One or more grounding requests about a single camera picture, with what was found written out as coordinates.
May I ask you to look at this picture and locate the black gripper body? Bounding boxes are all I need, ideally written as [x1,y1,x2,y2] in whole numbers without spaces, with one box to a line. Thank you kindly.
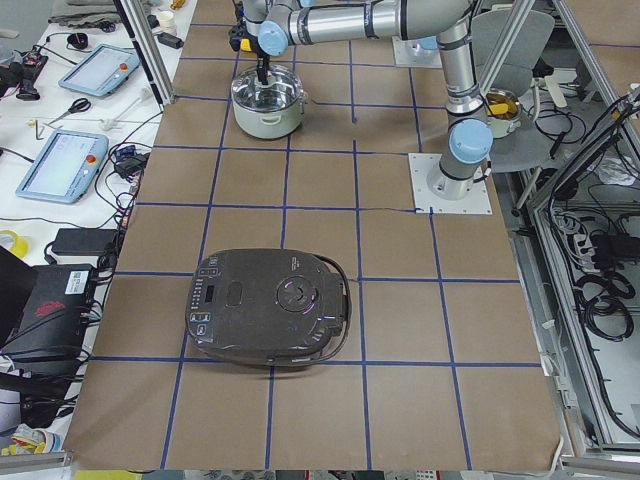
[228,26,246,51]
[256,49,270,75]

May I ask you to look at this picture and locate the glass pot lid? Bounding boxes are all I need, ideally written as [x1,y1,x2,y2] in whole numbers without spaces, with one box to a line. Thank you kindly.
[231,65,305,113]

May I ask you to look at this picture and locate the yellow toy corn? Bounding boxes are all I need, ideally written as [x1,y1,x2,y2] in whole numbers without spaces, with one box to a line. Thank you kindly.
[240,39,252,52]

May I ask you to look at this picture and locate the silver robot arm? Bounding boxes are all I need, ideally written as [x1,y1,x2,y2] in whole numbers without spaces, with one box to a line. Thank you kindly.
[229,0,493,193]

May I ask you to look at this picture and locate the pale green electric pot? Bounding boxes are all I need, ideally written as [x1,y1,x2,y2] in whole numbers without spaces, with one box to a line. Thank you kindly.
[231,65,308,140]

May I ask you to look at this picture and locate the white paper cup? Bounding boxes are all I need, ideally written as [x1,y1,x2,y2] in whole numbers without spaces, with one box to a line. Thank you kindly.
[156,10,177,35]

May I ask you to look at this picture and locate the far blue teach pendant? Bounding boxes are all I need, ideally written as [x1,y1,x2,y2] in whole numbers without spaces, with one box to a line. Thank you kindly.
[58,44,140,97]

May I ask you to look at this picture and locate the blue teach pendant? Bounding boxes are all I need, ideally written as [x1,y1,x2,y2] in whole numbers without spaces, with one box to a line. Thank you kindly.
[16,129,109,204]
[58,44,140,97]

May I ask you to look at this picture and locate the near blue teach pendant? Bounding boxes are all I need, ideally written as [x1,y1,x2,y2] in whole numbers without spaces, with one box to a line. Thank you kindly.
[16,129,109,204]

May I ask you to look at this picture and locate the black rice cooker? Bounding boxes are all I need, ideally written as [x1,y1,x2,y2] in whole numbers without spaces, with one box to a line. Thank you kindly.
[185,248,352,367]

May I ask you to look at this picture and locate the steel bowl on chair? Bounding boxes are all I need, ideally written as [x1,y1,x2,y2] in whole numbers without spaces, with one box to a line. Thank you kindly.
[486,89,521,139]

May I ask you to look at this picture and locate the black power adapter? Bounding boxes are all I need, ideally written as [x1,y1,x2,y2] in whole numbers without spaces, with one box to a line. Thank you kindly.
[51,228,117,256]

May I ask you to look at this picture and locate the grey white chair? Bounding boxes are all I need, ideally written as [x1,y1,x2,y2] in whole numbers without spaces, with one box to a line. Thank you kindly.
[471,10,554,173]

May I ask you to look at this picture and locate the yellow tape roll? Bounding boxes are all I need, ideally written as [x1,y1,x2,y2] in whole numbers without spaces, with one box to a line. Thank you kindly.
[0,230,29,259]

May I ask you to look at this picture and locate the black red computer box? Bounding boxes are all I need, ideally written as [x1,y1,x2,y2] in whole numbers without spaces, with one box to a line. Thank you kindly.
[1,264,99,375]

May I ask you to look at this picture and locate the aluminium frame post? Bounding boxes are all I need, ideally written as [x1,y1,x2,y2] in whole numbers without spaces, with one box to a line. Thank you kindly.
[114,0,175,107]

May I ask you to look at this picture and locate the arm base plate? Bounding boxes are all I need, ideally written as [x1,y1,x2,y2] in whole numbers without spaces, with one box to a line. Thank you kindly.
[408,153,492,215]
[392,36,442,69]

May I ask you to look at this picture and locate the black handled scissors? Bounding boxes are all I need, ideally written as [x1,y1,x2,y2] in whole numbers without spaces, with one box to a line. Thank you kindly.
[52,97,92,123]

